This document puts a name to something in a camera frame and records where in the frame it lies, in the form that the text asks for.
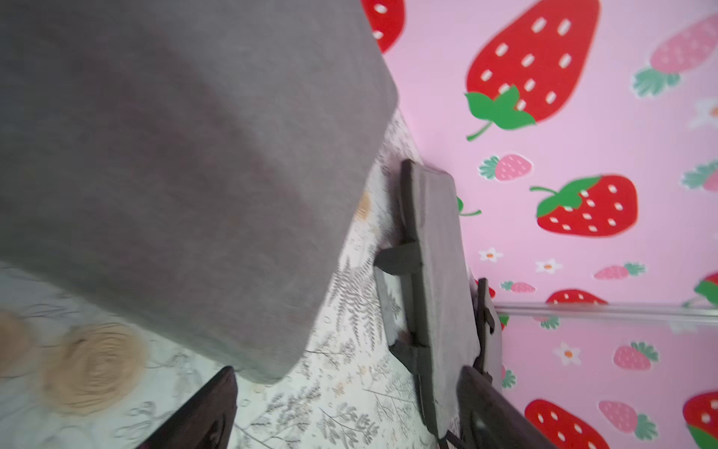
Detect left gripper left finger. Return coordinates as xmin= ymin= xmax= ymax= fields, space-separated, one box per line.
xmin=138 ymin=366 xmax=237 ymax=449

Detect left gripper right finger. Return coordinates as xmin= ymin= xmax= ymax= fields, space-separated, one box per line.
xmin=456 ymin=366 xmax=555 ymax=449

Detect grey laptop bag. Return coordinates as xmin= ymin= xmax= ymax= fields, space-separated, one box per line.
xmin=1 ymin=1 xmax=398 ymax=384
xmin=373 ymin=160 xmax=482 ymax=447
xmin=472 ymin=278 xmax=503 ymax=390

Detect floral patterned table mat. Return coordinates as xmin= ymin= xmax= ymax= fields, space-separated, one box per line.
xmin=1 ymin=113 xmax=436 ymax=448

